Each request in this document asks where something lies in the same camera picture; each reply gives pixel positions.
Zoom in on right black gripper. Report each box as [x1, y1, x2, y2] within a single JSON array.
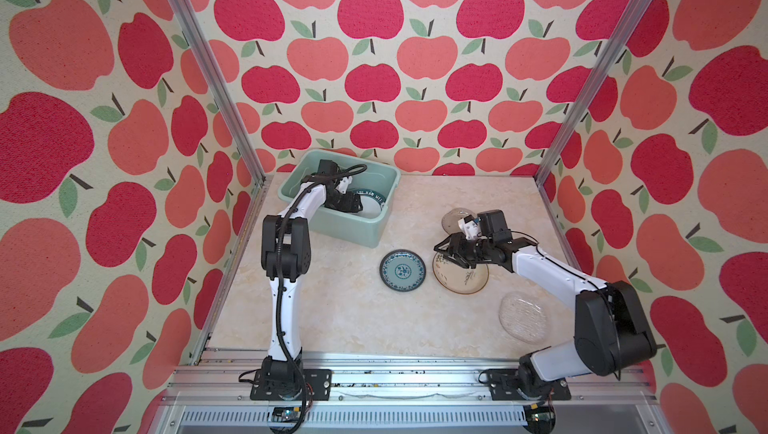
[[433, 231, 493, 269]]

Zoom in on cream plate with plant drawing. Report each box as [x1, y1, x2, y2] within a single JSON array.
[[432, 253, 490, 295]]

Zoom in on white plate lettered rim front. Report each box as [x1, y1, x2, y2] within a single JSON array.
[[353, 189, 386, 219]]

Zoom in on teal patterned small plate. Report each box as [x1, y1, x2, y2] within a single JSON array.
[[379, 249, 426, 292]]

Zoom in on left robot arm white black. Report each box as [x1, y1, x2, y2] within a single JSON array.
[[261, 159, 367, 382]]

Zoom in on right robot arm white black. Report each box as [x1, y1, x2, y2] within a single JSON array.
[[434, 210, 658, 388]]

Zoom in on mint green plastic bin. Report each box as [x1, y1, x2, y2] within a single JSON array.
[[278, 149, 401, 248]]

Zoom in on brown speckled square plate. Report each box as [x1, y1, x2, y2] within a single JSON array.
[[441, 207, 477, 234]]

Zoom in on clear glass textured plate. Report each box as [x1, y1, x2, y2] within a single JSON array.
[[498, 292, 549, 345]]

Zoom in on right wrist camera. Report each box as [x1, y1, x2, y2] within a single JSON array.
[[458, 215, 482, 241]]

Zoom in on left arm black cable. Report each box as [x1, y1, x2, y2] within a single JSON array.
[[272, 162, 368, 434]]

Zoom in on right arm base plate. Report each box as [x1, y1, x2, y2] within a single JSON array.
[[478, 369, 572, 402]]

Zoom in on aluminium front rail frame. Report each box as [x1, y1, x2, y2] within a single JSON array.
[[148, 348, 672, 433]]

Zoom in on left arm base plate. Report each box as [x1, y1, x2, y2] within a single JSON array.
[[249, 367, 333, 402]]

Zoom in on left aluminium corner post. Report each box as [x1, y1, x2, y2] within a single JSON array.
[[146, 0, 266, 186]]

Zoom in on aluminium corner post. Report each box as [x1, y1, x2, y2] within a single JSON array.
[[146, 0, 266, 186], [533, 0, 682, 186]]

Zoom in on right aluminium corner post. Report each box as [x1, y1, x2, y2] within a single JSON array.
[[533, 0, 682, 186]]

